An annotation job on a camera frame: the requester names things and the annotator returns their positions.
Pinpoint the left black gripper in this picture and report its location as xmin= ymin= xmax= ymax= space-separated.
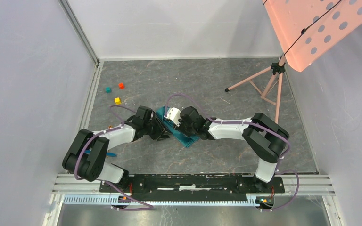
xmin=143 ymin=116 xmax=173 ymax=142

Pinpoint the teal cloth napkin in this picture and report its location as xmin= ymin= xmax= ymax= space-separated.
xmin=156 ymin=106 xmax=199 ymax=148

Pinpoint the blue knife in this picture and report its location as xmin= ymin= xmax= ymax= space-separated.
xmin=84 ymin=150 xmax=117 ymax=157

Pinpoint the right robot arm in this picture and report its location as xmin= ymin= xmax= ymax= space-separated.
xmin=168 ymin=106 xmax=291 ymax=192

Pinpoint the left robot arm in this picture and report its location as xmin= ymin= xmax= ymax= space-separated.
xmin=62 ymin=106 xmax=170 ymax=192

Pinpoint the yellow cube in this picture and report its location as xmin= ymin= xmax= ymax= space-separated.
xmin=114 ymin=97 xmax=121 ymax=105

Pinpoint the orange cube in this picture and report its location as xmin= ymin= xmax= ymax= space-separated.
xmin=118 ymin=83 xmax=125 ymax=89

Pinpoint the pink tripod stand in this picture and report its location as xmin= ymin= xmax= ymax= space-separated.
xmin=224 ymin=54 xmax=287 ymax=123

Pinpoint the pink perforated panel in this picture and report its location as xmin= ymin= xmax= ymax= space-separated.
xmin=263 ymin=0 xmax=362 ymax=72

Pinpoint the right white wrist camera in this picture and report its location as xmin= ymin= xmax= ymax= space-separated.
xmin=164 ymin=107 xmax=181 ymax=127

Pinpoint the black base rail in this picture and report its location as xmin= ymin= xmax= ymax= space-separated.
xmin=116 ymin=173 xmax=285 ymax=202

